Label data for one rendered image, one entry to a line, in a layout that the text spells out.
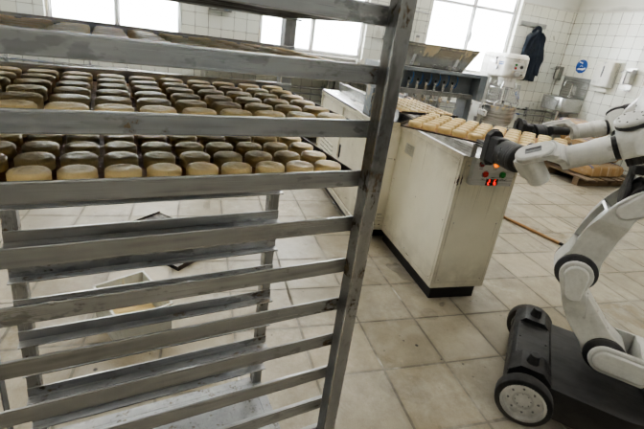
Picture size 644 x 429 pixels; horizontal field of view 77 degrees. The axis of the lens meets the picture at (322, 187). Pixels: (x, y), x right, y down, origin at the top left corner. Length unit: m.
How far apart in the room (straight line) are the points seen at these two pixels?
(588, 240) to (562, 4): 5.90
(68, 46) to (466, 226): 1.97
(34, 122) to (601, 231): 1.67
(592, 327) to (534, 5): 5.71
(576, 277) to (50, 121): 1.66
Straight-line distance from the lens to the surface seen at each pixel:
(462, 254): 2.32
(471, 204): 2.19
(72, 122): 0.59
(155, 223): 1.11
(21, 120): 0.59
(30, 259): 0.66
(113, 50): 0.57
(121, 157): 0.71
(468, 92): 2.92
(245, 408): 1.49
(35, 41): 0.58
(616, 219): 1.74
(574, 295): 1.82
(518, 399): 1.89
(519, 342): 2.01
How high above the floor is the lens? 1.28
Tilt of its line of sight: 20 degrees down
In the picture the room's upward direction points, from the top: 8 degrees clockwise
